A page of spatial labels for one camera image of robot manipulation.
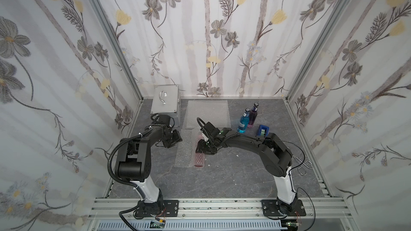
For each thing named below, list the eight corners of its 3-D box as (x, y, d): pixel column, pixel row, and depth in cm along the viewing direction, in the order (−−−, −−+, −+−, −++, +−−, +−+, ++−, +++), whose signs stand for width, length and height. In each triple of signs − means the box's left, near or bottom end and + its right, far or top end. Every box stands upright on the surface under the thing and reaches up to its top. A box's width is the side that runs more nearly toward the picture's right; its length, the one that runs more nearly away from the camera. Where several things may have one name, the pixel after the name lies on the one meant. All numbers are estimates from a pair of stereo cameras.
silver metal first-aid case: (154, 127, 106) (146, 110, 92) (161, 100, 121) (155, 82, 108) (180, 127, 106) (175, 110, 92) (183, 100, 121) (180, 83, 108)
